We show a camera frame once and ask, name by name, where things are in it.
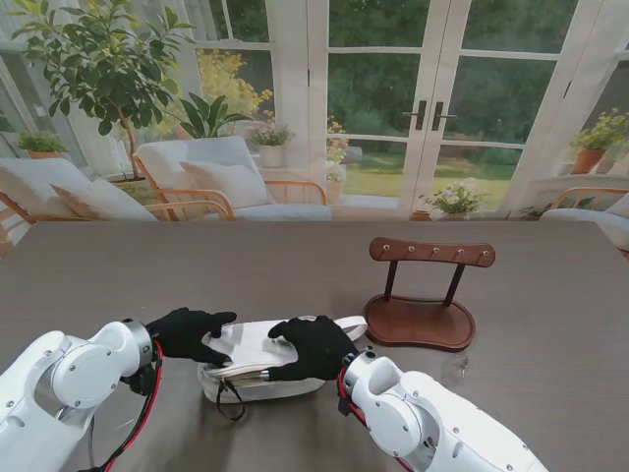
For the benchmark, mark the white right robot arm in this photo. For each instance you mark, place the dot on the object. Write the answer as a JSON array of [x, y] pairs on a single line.
[[432, 418]]

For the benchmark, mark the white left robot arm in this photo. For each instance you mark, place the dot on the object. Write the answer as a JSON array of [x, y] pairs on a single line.
[[59, 393]]

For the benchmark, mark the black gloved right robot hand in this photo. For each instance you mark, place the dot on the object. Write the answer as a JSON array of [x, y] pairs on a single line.
[[319, 349]]

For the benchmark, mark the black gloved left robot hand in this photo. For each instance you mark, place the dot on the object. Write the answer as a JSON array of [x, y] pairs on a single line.
[[187, 334]]

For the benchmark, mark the printed sunroom backdrop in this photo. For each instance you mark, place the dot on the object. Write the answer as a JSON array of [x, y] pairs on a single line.
[[373, 98]]

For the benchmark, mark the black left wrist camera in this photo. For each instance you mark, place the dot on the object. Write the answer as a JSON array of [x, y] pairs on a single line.
[[142, 381]]

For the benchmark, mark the white zip pouch bag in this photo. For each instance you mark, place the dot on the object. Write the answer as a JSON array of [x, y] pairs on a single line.
[[255, 354]]

